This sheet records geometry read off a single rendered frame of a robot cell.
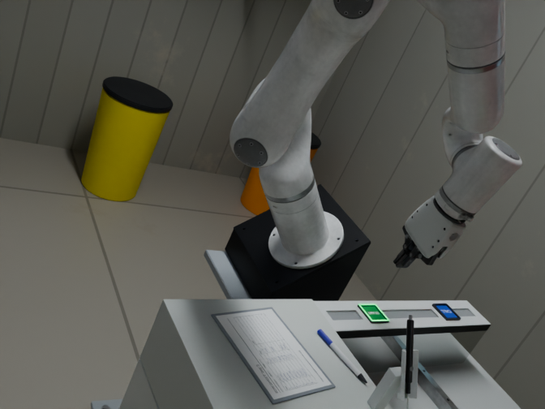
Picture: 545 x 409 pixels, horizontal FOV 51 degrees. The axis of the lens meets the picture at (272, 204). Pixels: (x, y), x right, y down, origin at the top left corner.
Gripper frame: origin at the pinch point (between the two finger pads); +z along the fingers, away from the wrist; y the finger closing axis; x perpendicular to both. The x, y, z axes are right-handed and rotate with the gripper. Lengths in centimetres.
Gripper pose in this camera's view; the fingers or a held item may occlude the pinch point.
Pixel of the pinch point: (404, 259)
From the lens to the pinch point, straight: 126.7
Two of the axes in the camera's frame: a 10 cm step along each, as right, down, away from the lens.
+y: -3.5, -7.1, 6.1
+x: -8.1, -0.9, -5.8
